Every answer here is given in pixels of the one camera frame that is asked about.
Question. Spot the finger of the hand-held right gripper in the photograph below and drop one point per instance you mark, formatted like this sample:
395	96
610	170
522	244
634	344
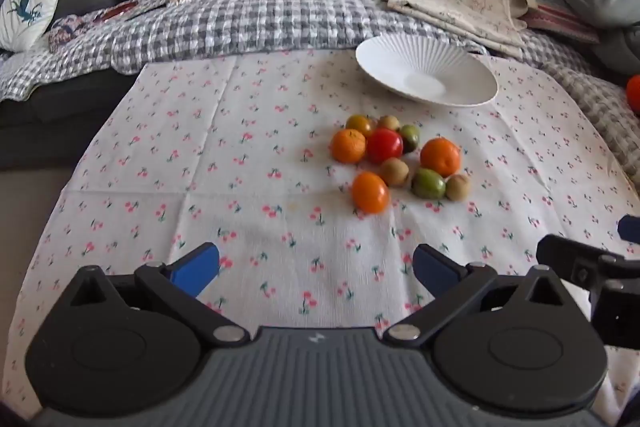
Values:
631	227
565	252

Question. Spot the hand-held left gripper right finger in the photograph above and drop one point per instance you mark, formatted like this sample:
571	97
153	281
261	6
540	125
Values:
435	269

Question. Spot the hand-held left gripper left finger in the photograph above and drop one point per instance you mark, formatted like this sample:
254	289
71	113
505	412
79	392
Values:
192	269

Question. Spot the oval orange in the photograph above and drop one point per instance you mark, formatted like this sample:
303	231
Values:
370	193

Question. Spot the round orange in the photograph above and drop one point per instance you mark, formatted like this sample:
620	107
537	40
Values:
440	157

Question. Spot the red tomato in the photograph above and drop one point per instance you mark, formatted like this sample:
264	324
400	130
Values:
385	146

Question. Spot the round mandarin with dark stem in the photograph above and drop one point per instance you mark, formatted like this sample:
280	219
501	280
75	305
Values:
348	146

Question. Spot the white ribbed plate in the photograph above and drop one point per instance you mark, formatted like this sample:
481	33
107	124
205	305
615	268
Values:
425	67

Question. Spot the cherry print cloth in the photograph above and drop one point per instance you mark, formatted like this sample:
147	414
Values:
250	187

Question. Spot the small brown kiwi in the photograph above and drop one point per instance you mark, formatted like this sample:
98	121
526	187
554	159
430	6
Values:
388	122

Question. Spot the yellow-orange tomato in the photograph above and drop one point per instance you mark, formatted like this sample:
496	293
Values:
360	124

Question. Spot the dark grey garment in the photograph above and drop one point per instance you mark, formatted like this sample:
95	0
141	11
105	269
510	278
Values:
622	47

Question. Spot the beige floral cloth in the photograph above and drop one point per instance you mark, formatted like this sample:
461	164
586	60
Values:
455	14

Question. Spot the grey checked blanket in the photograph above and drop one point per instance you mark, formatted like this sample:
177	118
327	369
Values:
260	17

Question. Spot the red floral pouch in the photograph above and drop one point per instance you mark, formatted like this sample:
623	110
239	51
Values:
67	32

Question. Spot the red packet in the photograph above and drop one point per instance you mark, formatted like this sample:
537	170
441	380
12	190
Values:
115	11

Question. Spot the white deer print pillow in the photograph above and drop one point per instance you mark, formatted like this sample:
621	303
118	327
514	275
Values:
30	7

